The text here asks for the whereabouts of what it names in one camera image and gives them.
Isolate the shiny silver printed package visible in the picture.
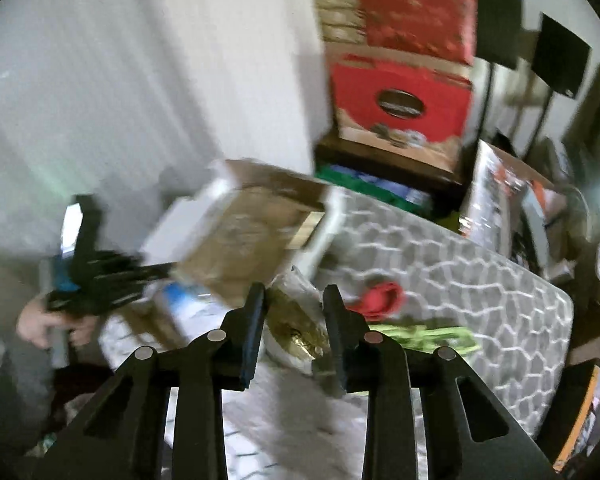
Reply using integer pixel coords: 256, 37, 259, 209
459, 139, 548, 257

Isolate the red plastic clip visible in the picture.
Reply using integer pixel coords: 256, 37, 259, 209
347, 282, 407, 319

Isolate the dark wooden shelf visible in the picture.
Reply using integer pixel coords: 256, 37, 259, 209
314, 134, 469, 222

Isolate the person's left hand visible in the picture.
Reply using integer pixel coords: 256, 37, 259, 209
17, 294, 98, 352

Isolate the brown cardboard box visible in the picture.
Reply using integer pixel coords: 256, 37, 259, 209
140, 157, 342, 311

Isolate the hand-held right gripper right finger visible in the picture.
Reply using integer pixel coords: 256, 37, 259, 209
322, 284, 556, 480

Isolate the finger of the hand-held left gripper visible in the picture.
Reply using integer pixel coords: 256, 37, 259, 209
129, 259, 177, 292

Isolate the person's left forearm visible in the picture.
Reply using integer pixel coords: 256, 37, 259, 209
0, 330, 57, 406

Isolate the black music stand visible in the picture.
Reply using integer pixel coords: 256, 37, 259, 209
525, 12, 593, 156
471, 0, 524, 136

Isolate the red patterned gift box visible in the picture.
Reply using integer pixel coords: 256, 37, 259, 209
356, 0, 479, 65

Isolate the red gift bag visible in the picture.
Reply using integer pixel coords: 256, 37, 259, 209
330, 54, 474, 158

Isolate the orange edged box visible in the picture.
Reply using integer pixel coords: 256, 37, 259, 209
554, 357, 600, 472

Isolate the green box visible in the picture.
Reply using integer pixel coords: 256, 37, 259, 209
317, 162, 434, 214

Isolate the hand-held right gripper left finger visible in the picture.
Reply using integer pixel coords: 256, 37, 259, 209
32, 282, 268, 480

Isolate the blue face mask packet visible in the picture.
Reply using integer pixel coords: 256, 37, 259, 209
160, 282, 231, 333

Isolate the clear plastic bag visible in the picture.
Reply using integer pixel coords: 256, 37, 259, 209
264, 267, 332, 362

